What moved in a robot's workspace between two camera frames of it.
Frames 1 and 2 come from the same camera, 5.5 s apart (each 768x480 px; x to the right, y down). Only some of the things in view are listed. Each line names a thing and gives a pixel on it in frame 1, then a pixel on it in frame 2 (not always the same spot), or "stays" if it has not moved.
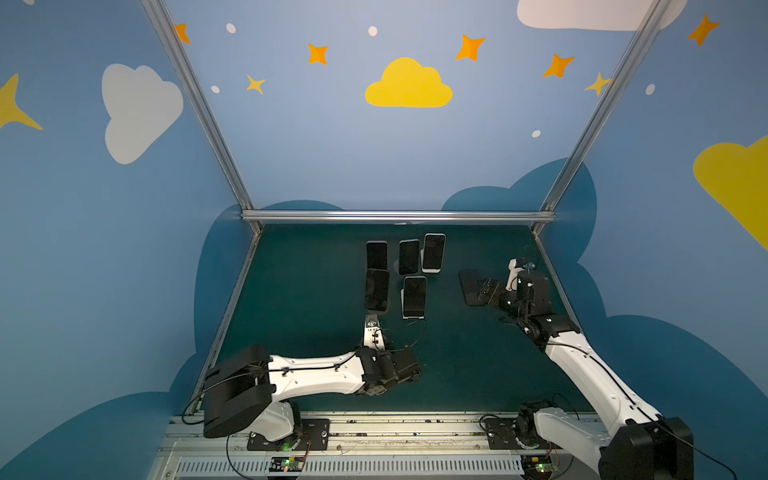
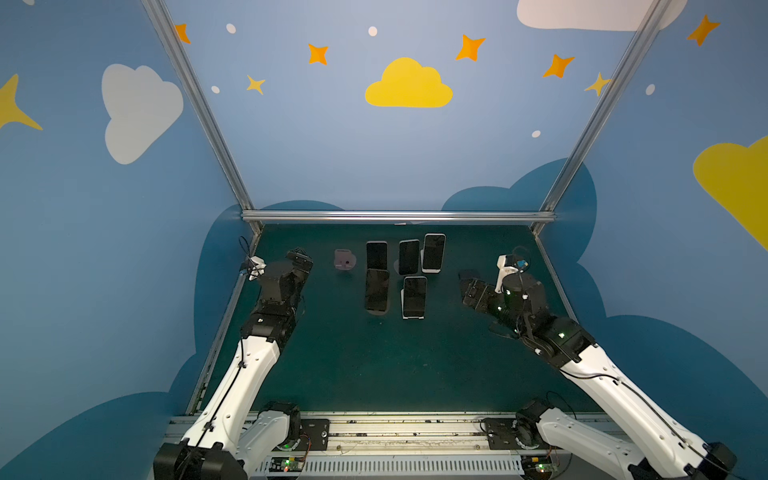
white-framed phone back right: [433, 252] stays
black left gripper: [405, 360] → [297, 264]
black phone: [414, 296] stays
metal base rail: [227, 446] stays
